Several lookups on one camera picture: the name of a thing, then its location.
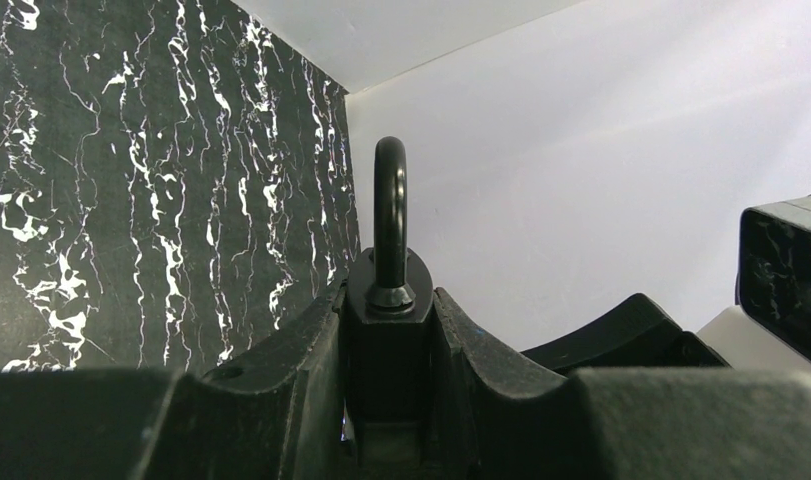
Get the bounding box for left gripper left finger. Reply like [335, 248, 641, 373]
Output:
[0, 282, 345, 479]

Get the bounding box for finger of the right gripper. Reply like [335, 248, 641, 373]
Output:
[522, 293, 729, 375]

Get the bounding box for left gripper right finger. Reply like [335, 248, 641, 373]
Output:
[433, 289, 811, 479]

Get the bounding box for black padlock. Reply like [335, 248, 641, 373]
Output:
[345, 136, 433, 467]

